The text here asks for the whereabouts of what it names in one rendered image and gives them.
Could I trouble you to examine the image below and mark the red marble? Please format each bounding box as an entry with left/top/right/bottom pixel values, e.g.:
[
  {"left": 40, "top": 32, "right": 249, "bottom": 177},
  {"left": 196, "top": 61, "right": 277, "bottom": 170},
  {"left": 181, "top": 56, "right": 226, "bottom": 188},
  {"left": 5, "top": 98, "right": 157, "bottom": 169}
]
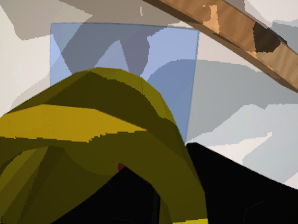
[{"left": 117, "top": 163, "right": 125, "bottom": 172}]

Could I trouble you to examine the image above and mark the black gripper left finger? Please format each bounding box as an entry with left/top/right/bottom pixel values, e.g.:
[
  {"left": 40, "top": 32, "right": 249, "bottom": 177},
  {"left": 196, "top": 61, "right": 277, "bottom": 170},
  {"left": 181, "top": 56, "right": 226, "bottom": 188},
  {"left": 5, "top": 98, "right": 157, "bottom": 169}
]
[{"left": 52, "top": 167, "right": 161, "bottom": 224}]

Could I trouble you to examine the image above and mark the yellow cup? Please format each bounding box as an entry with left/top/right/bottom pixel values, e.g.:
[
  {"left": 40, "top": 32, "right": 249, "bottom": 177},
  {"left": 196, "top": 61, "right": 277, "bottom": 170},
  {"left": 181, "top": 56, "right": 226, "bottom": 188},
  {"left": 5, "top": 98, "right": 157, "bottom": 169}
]
[{"left": 0, "top": 67, "right": 209, "bottom": 224}]

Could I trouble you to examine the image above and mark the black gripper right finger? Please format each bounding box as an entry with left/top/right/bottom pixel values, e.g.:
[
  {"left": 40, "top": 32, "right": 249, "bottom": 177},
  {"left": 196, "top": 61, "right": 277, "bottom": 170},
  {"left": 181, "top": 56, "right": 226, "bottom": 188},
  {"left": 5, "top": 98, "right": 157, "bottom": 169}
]
[{"left": 186, "top": 143, "right": 298, "bottom": 224}]

